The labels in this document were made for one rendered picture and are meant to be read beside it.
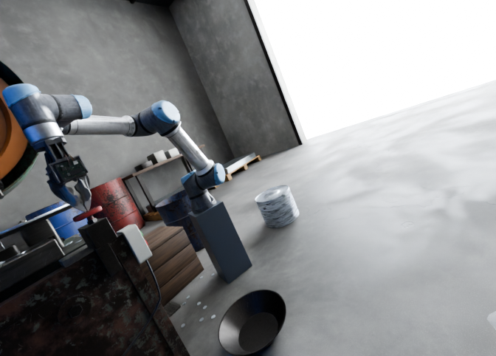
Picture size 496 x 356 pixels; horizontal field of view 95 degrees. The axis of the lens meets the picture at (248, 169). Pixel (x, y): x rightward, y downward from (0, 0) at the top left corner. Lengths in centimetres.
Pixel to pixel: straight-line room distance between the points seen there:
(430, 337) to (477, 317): 15
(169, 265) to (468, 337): 138
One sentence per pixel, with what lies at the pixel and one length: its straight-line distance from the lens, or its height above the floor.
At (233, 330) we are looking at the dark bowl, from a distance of 119.
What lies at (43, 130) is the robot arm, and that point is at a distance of 80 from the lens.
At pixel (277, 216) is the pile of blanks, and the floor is 9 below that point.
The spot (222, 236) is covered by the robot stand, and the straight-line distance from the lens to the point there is 139.
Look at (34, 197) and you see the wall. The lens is 448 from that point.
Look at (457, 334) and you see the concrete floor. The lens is 102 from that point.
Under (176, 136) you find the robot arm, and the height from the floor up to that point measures 88.
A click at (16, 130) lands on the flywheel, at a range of 155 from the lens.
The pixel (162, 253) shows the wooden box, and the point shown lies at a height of 28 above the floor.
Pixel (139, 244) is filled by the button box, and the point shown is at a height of 56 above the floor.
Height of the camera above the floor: 78
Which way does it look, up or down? 9 degrees down
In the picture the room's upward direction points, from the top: 23 degrees counter-clockwise
